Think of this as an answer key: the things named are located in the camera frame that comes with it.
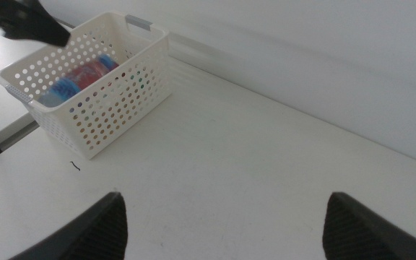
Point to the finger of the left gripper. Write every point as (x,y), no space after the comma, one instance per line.
(24,20)

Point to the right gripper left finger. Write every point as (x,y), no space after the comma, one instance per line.
(85,231)

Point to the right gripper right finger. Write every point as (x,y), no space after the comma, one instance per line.
(359,231)

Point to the clear water bottle blue cap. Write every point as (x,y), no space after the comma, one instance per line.
(61,90)

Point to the red soda can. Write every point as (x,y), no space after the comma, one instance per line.
(89,74)

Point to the small black thread scrap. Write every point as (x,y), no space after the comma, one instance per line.
(75,166)

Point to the white perforated plastic basket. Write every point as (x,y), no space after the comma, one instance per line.
(121,101)

